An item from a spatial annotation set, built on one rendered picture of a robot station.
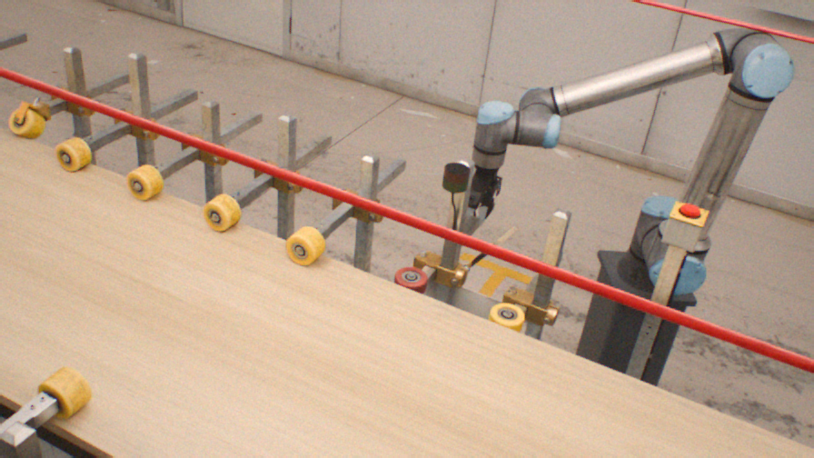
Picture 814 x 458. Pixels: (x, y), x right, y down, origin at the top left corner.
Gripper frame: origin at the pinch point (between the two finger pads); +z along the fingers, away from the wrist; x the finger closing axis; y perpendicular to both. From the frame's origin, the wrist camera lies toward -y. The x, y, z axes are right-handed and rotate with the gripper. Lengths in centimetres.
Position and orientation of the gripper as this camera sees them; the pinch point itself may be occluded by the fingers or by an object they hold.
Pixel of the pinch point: (474, 225)
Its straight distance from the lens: 227.8
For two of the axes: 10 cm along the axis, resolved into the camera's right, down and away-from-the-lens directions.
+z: -0.9, 8.2, 5.7
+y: 4.6, -4.7, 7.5
